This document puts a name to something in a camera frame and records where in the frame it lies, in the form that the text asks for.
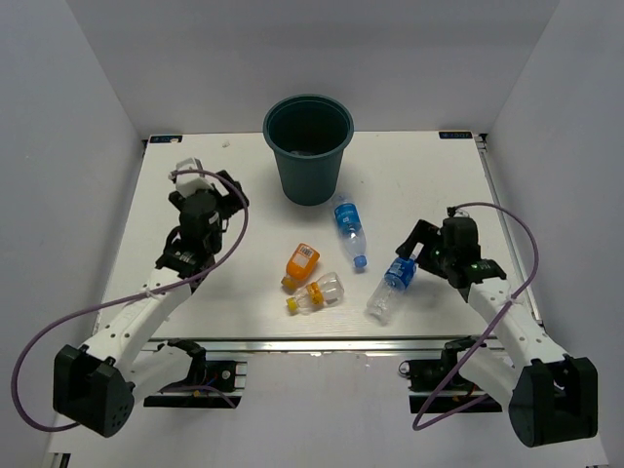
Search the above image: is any orange bottle with barcode label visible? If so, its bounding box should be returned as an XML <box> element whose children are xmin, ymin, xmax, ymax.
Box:
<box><xmin>281</xmin><ymin>243</ymin><xmax>320</xmax><ymax>291</ymax></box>

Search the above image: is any clear bottle yellow cap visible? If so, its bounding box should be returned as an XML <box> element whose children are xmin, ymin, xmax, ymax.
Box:
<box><xmin>287</xmin><ymin>272</ymin><xmax>345</xmax><ymax>315</ymax></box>

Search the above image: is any blue table corner sticker left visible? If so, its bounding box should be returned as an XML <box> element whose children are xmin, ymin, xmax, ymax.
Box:
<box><xmin>148</xmin><ymin>135</ymin><xmax>183</xmax><ymax>144</ymax></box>

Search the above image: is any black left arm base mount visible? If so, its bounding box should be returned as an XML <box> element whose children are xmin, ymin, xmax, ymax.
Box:
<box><xmin>143</xmin><ymin>338</ymin><xmax>247</xmax><ymax>410</ymax></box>

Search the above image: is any dark green plastic bin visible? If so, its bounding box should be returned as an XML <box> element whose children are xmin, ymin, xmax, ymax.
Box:
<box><xmin>262</xmin><ymin>94</ymin><xmax>354</xmax><ymax>206</ymax></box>

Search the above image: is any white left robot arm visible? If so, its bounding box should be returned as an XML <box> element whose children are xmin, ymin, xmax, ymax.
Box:
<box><xmin>53</xmin><ymin>161</ymin><xmax>249</xmax><ymax>438</ymax></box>

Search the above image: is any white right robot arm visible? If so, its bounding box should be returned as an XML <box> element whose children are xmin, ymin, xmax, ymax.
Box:
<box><xmin>396</xmin><ymin>216</ymin><xmax>598</xmax><ymax>448</ymax></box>

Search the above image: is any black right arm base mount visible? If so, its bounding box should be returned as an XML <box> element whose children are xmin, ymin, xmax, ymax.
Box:
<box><xmin>398</xmin><ymin>336</ymin><xmax>502</xmax><ymax>414</ymax></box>

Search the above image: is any aluminium table frame rail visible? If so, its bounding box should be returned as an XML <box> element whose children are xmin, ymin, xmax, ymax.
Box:
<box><xmin>140</xmin><ymin>335</ymin><xmax>508</xmax><ymax>356</ymax></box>

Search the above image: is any blue table corner sticker right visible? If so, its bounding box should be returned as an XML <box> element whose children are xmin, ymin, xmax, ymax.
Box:
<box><xmin>438</xmin><ymin>131</ymin><xmax>473</xmax><ymax>139</ymax></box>

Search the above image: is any blue table corner sticker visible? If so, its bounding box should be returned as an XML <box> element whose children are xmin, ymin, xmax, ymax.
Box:
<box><xmin>148</xmin><ymin>135</ymin><xmax>183</xmax><ymax>144</ymax></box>
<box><xmin>438</xmin><ymin>131</ymin><xmax>473</xmax><ymax>139</ymax></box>

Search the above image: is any blue label bottle white cap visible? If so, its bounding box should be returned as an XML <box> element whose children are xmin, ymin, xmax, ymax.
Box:
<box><xmin>365</xmin><ymin>256</ymin><xmax>416</xmax><ymax>326</ymax></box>

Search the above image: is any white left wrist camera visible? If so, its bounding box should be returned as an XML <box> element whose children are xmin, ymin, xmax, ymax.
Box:
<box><xmin>169</xmin><ymin>158</ymin><xmax>214</xmax><ymax>198</ymax></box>

